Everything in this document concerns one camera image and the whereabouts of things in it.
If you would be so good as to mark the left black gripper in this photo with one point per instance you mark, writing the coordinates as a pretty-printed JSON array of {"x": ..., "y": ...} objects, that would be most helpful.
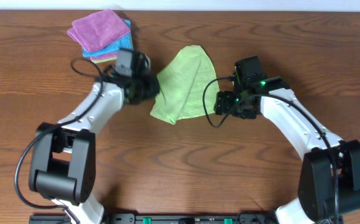
[{"x": 153, "y": 86}]

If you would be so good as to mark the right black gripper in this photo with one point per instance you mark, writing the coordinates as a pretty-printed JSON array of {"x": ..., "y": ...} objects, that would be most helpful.
[{"x": 223, "y": 102}]

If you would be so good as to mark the light green microfiber cloth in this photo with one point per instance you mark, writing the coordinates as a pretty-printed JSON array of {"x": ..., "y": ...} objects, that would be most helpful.
[{"x": 185, "y": 88}]

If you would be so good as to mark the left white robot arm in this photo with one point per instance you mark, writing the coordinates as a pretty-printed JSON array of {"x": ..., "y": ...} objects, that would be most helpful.
[{"x": 63, "y": 164}]

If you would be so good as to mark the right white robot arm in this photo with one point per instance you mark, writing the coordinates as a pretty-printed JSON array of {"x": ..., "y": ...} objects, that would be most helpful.
[{"x": 329, "y": 184}]

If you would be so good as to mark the folded purple cloth lower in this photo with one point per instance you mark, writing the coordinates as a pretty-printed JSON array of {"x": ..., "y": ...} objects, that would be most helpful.
[{"x": 107, "y": 56}]

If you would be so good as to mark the folded purple cloth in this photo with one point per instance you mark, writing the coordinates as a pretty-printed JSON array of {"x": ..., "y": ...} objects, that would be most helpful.
[
  {"x": 107, "y": 56},
  {"x": 98, "y": 30}
]

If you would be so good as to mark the folded blue cloth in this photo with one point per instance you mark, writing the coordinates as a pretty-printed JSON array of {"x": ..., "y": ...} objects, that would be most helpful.
[{"x": 124, "y": 42}]

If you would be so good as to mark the folded green cloth at bottom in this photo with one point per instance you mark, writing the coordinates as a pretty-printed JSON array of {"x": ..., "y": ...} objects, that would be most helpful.
[{"x": 104, "y": 60}]

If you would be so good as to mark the folded purple cloth on top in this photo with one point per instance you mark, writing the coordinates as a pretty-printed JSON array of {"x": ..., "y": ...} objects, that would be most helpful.
[{"x": 98, "y": 30}]

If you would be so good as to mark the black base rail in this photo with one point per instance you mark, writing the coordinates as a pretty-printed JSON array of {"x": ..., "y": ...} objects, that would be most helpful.
[{"x": 242, "y": 218}]

